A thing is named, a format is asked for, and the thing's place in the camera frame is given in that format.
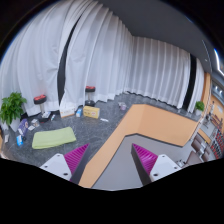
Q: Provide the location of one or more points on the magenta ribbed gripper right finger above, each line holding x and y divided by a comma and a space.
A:
152, 167

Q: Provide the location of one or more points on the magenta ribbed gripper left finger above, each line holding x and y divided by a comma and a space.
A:
69, 166

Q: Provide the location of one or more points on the green folded towel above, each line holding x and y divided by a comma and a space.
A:
48, 139

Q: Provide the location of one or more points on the brown chair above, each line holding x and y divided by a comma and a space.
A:
201, 152

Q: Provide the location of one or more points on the white cardboard box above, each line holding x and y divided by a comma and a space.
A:
67, 112

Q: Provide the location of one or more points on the small blue white carton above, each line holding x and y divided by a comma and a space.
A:
79, 112

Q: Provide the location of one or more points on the blue small package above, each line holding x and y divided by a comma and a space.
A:
19, 140

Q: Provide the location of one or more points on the yellow cardboard box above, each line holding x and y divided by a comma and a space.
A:
92, 112

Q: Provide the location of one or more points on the purple box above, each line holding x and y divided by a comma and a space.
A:
23, 127

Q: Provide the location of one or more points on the red stool left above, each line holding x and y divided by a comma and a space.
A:
40, 100

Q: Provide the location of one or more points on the red stool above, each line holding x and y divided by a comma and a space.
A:
40, 100
90, 90

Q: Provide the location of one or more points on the potted green plant right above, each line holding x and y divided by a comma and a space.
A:
199, 107

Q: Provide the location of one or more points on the potted green plant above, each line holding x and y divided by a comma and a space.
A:
199, 107
11, 111

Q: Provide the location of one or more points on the red stool right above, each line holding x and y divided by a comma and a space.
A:
90, 90

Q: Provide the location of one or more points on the potted green plant left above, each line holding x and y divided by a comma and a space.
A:
11, 111

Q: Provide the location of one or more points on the white curtain right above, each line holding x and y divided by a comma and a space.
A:
164, 72

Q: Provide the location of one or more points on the white curtain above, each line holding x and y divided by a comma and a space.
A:
164, 72
70, 45

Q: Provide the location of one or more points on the white curtain left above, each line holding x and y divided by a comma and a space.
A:
70, 45

